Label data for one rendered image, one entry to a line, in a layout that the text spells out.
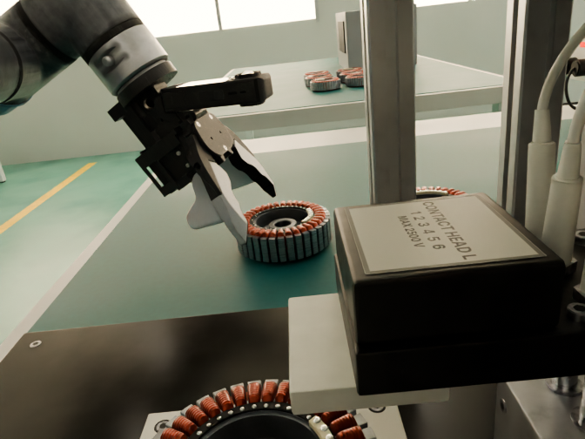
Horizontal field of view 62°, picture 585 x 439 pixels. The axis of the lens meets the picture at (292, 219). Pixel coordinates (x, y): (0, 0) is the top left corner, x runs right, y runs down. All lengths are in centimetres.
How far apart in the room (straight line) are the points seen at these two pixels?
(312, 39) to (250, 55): 58
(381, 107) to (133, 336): 27
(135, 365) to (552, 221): 30
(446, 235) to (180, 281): 40
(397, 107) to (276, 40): 430
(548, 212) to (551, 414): 10
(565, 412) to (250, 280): 34
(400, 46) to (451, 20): 453
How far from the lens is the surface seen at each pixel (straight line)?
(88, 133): 510
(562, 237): 19
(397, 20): 34
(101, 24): 55
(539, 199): 21
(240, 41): 466
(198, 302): 49
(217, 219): 51
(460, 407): 33
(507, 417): 27
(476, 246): 16
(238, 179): 62
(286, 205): 60
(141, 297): 52
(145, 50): 55
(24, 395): 41
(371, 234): 17
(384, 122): 34
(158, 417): 33
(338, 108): 151
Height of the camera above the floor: 99
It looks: 22 degrees down
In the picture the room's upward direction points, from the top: 7 degrees counter-clockwise
